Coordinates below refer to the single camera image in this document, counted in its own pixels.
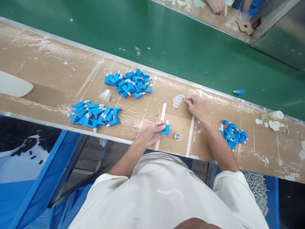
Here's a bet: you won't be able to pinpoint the person's right hand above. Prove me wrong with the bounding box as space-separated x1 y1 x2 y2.
186 95 209 121

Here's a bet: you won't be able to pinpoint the person's left hand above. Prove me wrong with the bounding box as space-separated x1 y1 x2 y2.
140 120 167 147

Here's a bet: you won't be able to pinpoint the pile of small white caps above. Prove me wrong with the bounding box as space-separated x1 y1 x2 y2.
172 94 186 109

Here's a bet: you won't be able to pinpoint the white strip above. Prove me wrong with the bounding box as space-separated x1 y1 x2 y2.
155 103 166 151
186 116 195 158

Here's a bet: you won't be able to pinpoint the brown cardboard work mat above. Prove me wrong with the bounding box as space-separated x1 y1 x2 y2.
154 102 195 158

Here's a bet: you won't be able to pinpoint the pile of blue plugs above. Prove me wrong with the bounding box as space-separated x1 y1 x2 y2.
67 101 123 133
219 120 249 150
104 68 153 100

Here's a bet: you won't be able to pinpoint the green conveyor belt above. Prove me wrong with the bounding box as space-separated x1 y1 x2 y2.
0 0 305 121

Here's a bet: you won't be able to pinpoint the clear plastic bottle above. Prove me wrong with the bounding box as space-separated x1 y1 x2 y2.
260 110 284 120

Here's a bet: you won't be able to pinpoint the clear plastic cup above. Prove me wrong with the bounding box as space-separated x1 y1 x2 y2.
98 89 113 102

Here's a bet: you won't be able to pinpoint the crumpled white glove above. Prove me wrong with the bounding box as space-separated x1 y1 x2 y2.
268 120 285 131

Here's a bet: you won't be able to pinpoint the person's body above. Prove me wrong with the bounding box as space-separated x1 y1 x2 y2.
68 152 270 229

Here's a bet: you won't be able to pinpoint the brown cardboard cutout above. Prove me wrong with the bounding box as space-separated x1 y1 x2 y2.
236 18 255 36

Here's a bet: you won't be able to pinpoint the tape rolls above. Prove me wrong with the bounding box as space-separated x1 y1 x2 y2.
166 0 193 7

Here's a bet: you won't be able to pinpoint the blue bin of grey parts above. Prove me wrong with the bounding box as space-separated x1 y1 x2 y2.
239 169 280 229

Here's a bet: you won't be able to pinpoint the grey metal machine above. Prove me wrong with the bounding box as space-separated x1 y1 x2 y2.
249 0 305 71

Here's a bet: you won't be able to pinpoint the blue bin of black parts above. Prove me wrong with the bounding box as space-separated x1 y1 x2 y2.
0 115 87 229

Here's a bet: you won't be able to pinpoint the white flat board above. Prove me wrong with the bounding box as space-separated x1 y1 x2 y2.
0 70 34 97

